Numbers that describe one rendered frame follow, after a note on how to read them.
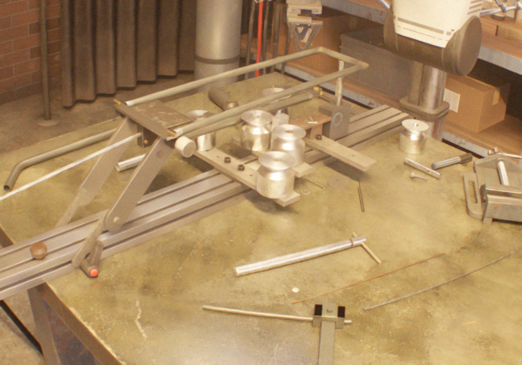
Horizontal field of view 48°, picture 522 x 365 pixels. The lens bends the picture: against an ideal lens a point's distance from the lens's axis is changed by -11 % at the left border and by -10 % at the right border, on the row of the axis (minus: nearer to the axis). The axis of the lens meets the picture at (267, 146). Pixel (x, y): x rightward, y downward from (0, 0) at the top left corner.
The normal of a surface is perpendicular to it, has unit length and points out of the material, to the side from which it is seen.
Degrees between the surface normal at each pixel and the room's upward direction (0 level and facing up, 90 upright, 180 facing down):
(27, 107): 0
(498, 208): 90
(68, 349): 90
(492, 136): 0
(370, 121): 0
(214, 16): 90
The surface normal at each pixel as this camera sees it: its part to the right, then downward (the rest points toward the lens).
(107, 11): -0.07, 0.43
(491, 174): 0.06, -0.90
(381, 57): -0.72, 0.27
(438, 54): -0.63, 0.54
